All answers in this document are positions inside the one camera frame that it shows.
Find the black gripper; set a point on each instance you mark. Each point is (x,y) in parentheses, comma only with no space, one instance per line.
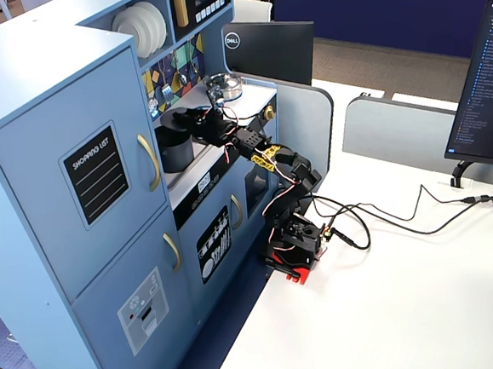
(191,116)

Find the white toy plate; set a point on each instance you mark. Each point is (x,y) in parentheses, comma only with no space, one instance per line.
(162,20)
(132,31)
(153,25)

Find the gray pot lid with knob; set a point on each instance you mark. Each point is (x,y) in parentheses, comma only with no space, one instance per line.
(171,120)

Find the blue freezer door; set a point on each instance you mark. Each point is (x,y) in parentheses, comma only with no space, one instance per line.
(109,289)

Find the blue wooden toy kitchen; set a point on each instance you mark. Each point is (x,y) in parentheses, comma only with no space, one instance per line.
(29,82)

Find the red base clamp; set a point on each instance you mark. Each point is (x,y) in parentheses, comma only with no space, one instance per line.
(298,276)

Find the gold stove knob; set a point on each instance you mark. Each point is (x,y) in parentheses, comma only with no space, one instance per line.
(269,112)

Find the switched-on computer monitor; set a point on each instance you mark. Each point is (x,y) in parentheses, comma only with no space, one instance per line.
(482,89)

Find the black toy microwave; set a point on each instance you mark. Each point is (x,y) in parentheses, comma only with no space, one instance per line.
(191,9)

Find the small wrist camera board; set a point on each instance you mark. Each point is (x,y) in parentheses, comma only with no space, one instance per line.
(214,95)

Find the steel toy ladle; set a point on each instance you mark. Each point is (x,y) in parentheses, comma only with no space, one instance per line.
(182,79)

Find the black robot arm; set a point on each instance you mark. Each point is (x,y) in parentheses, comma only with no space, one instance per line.
(301,171)

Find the shiny steel toy pot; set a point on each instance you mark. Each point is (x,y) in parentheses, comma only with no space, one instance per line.
(233,93)

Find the steel toy spoon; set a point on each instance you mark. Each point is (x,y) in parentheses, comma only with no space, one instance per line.
(194,68)

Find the steel toy skimmer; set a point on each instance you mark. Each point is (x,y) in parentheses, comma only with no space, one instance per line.
(152,107)

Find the colourful mosaic backsplash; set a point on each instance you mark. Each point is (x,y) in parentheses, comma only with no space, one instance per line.
(191,52)

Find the steel toy spatula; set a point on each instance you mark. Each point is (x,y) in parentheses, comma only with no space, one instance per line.
(167,93)

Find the gray toy sink basin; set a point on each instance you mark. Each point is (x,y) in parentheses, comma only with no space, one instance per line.
(177,178)

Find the blue fridge door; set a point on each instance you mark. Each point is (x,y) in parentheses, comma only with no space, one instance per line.
(37,188)

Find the gray toy cooking pot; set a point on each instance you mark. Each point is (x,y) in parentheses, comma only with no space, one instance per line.
(178,155)

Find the black monitor stand clamp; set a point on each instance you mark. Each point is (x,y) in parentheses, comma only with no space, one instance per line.
(459,172)

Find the white chair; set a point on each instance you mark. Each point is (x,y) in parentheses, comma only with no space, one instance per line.
(250,11)

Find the black shopping list board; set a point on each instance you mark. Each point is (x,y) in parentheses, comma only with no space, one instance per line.
(96,175)

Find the black Dell monitor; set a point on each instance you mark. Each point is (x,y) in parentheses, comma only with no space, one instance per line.
(270,50)

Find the gray ice dispenser panel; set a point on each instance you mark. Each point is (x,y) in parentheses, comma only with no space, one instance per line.
(143,312)

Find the blue dishwasher door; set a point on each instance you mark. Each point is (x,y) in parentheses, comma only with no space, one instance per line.
(213,247)

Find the gray desk divider panel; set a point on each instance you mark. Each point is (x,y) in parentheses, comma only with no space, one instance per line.
(306,132)
(396,134)

